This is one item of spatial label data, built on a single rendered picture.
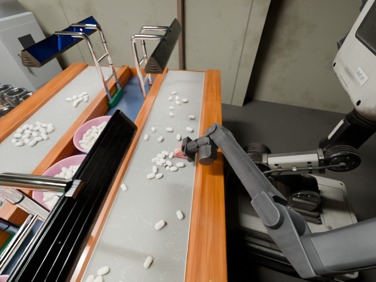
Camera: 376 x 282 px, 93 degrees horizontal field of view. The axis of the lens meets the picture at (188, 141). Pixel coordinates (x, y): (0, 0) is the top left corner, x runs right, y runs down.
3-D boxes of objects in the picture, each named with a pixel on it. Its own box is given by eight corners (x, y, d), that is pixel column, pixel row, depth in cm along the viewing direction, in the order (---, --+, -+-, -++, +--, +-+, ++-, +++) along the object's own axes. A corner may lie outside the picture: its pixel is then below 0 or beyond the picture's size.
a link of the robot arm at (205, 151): (230, 132, 71) (215, 122, 67) (233, 156, 64) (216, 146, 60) (209, 145, 79) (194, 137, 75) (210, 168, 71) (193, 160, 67)
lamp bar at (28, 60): (101, 28, 123) (97, 15, 117) (40, 67, 80) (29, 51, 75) (90, 28, 123) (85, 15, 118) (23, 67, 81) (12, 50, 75)
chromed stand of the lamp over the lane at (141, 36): (175, 95, 131) (172, 25, 99) (171, 112, 117) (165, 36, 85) (150, 94, 132) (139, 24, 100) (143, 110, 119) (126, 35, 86)
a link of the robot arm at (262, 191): (314, 227, 37) (287, 215, 32) (292, 242, 39) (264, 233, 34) (230, 130, 73) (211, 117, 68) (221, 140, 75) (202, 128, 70)
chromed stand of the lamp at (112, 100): (123, 92, 134) (103, 23, 102) (113, 108, 120) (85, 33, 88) (99, 90, 135) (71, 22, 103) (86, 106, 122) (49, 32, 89)
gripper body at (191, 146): (181, 154, 74) (195, 148, 70) (184, 137, 80) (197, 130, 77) (191, 163, 77) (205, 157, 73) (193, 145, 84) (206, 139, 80)
